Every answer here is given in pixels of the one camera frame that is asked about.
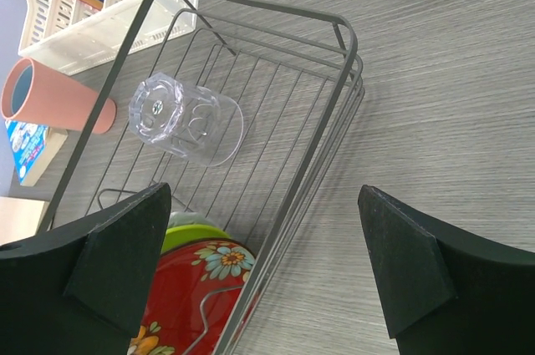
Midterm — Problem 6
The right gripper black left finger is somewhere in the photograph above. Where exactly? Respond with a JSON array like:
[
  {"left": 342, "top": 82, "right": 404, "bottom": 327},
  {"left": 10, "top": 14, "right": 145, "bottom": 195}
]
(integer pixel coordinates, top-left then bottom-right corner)
[{"left": 1, "top": 183, "right": 171, "bottom": 354}]

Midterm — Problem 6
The red floral plate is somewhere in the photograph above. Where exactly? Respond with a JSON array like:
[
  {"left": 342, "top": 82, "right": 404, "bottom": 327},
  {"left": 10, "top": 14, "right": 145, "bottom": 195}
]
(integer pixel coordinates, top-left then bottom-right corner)
[{"left": 127, "top": 238, "right": 256, "bottom": 354}]

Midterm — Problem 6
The white file organizer rack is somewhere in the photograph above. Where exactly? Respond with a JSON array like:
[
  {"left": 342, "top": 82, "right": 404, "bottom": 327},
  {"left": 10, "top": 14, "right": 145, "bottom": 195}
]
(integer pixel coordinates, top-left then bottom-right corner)
[{"left": 0, "top": 0, "right": 204, "bottom": 76}]

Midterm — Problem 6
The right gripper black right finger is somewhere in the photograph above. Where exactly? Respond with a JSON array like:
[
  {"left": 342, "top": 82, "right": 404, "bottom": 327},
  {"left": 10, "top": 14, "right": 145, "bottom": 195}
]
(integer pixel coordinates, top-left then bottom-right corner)
[{"left": 358, "top": 185, "right": 534, "bottom": 354}]

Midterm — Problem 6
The clear plastic cup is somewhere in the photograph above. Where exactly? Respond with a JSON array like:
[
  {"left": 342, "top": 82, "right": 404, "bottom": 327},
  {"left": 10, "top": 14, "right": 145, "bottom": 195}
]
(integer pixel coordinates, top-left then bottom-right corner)
[{"left": 129, "top": 73, "right": 244, "bottom": 167}]

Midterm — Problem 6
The light blue plastic cup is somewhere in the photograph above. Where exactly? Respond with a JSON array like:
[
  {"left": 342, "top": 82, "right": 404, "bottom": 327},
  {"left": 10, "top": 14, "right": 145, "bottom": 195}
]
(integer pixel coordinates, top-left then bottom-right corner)
[{"left": 11, "top": 65, "right": 33, "bottom": 114}]

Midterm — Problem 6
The black wire dish rack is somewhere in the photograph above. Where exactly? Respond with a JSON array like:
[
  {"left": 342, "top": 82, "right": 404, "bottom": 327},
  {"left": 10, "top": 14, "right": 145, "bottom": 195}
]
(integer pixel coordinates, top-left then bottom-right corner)
[{"left": 41, "top": 0, "right": 364, "bottom": 354}]

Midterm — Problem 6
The pink plastic cup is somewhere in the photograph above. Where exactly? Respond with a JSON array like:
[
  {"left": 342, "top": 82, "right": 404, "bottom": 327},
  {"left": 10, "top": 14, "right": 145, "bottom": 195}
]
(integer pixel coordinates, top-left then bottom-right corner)
[{"left": 1, "top": 58, "right": 99, "bottom": 131}]

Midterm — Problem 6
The green plate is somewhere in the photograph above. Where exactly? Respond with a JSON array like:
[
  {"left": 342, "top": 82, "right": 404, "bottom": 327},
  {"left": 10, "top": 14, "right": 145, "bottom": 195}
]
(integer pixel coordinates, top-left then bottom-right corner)
[{"left": 160, "top": 224, "right": 231, "bottom": 254}]

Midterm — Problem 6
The blue children's book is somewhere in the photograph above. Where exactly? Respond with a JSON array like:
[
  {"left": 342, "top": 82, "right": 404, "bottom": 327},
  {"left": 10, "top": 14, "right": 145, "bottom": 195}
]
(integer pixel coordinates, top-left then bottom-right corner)
[{"left": 4, "top": 120, "right": 68, "bottom": 187}]

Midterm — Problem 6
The beige wooden board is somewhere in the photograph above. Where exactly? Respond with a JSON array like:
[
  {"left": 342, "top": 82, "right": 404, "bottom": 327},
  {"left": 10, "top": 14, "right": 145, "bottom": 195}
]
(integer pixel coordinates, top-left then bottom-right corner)
[{"left": 0, "top": 196, "right": 49, "bottom": 245}]

